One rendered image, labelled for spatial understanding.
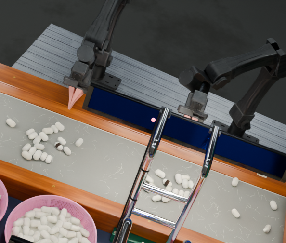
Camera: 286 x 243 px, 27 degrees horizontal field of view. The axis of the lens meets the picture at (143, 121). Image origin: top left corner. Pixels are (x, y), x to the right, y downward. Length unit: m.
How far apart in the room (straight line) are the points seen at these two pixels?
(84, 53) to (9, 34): 1.68
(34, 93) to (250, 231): 0.88
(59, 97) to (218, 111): 0.68
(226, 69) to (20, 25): 1.94
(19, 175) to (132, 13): 2.33
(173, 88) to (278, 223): 0.74
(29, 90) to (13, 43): 1.43
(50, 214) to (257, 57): 0.86
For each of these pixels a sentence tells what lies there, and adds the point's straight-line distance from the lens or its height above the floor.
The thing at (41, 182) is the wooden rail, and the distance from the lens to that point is 1.88.
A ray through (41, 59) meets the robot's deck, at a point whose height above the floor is 0.67.
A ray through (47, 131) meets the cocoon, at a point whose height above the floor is 0.76.
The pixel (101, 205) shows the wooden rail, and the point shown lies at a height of 0.77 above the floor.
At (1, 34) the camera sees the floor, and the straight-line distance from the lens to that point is 3.62.
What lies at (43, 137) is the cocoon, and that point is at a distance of 2.02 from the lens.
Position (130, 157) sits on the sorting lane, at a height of 0.74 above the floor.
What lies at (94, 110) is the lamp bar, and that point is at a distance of 1.71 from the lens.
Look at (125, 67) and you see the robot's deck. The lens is 2.50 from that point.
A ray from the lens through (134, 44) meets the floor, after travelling 3.77.
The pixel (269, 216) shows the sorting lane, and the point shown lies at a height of 0.74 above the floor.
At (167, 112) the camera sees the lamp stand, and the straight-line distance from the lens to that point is 1.68.
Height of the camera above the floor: 2.23
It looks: 43 degrees down
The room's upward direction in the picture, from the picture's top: 19 degrees clockwise
